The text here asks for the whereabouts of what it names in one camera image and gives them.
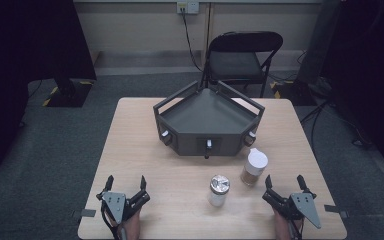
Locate dark curtain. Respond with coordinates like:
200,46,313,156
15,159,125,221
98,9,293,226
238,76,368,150
0,0,97,182
320,0,384,185

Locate white lid spice jar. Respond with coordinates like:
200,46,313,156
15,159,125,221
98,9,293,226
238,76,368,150
240,147,269,187

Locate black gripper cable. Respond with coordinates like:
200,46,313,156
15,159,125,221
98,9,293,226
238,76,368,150
100,199,121,240
288,218,304,240

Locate person's left hand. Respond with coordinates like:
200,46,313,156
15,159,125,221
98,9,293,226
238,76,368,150
111,210,142,240

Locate black floor cable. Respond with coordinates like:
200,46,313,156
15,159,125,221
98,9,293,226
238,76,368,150
299,99,330,153

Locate black wall socket cable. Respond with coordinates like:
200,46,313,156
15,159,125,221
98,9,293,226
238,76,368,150
179,7,204,73

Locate person's right hand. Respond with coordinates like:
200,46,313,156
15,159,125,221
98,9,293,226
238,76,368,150
272,207,304,240

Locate black folding chair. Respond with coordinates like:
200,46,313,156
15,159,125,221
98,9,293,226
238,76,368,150
200,30,285,99

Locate silver lid glass shaker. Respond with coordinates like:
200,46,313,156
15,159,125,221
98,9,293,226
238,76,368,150
207,174,232,208

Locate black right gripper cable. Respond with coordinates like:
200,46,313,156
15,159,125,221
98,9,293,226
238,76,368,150
288,218,304,240

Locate grey curtain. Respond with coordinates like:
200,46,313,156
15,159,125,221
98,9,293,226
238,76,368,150
295,0,344,85

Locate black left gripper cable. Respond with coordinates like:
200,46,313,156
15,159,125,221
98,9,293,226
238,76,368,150
100,199,121,240

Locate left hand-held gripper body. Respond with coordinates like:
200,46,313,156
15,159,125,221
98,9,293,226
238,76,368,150
95,189,151,225

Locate grey tape strip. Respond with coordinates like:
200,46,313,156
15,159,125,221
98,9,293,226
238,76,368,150
72,208,97,220
323,203,350,220

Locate white wall socket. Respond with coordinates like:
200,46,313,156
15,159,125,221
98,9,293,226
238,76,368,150
176,1,201,15

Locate dark grey hexagonal tray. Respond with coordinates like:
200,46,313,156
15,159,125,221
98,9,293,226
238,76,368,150
152,79,266,160

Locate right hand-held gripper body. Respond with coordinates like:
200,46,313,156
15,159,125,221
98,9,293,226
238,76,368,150
261,189,322,230

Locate black stand base yellow stripes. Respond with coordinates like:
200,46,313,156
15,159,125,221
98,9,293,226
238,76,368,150
269,79,318,107
42,77,95,109

